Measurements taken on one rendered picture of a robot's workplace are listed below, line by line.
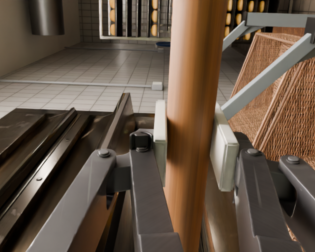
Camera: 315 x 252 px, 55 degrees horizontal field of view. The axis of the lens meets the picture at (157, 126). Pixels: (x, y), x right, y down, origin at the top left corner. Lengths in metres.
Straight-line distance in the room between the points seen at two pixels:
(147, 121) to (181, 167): 1.60
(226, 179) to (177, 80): 0.06
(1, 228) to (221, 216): 0.66
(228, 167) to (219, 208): 0.88
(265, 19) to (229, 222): 0.64
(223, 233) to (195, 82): 0.81
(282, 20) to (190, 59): 0.93
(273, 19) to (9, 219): 1.02
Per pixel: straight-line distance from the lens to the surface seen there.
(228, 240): 0.94
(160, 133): 0.16
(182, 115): 0.18
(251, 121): 1.66
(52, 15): 3.28
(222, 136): 0.17
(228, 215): 1.01
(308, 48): 0.62
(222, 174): 0.17
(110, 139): 1.13
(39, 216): 1.06
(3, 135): 1.66
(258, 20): 1.07
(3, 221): 1.05
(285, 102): 1.17
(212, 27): 0.17
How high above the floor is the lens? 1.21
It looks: 1 degrees up
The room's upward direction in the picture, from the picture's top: 88 degrees counter-clockwise
